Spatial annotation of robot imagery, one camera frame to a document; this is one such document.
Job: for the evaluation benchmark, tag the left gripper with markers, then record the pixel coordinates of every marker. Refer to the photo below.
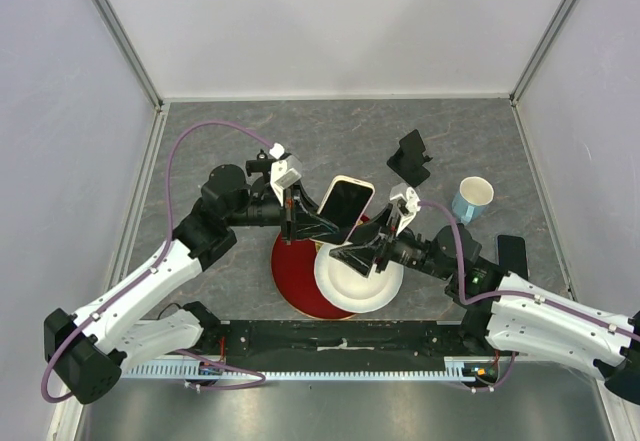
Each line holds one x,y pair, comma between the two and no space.
301,224

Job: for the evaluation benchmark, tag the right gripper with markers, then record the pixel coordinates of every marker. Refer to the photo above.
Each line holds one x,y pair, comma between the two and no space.
366,247

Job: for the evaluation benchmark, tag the pink case smartphone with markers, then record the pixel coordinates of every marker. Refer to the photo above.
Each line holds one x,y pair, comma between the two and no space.
346,200

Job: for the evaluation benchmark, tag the black clamp phone stand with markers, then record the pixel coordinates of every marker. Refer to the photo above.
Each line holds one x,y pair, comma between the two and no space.
260,166

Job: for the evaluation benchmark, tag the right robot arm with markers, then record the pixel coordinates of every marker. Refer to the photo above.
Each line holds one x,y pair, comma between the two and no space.
504,311

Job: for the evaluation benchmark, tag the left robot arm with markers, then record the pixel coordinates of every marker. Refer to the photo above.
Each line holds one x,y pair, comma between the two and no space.
91,348

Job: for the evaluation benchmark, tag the black folding phone stand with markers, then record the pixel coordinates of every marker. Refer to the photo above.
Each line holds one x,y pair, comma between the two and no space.
409,160

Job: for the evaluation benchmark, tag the red round plate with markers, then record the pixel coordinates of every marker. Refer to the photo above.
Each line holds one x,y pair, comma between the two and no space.
292,267

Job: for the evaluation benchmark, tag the white paper plate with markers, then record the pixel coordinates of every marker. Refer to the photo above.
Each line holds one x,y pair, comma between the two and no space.
350,291

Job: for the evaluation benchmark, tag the blue white paper cup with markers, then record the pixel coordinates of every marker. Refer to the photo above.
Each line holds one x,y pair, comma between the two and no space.
473,197

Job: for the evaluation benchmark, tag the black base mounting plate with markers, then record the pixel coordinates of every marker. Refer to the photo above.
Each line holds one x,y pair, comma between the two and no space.
340,345

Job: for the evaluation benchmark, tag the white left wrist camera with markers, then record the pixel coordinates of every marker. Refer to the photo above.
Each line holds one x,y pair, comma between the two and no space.
285,171

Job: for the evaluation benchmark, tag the grey slotted cable duct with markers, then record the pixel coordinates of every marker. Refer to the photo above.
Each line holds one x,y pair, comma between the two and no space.
180,368

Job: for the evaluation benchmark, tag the left aluminium frame post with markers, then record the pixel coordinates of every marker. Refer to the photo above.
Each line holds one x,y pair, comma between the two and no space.
129,53

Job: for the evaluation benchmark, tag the aluminium frame post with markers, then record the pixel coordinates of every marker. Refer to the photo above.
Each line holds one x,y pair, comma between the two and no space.
550,34
129,53

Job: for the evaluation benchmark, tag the right aluminium frame post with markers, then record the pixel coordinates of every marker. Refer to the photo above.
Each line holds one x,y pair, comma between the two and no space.
550,34

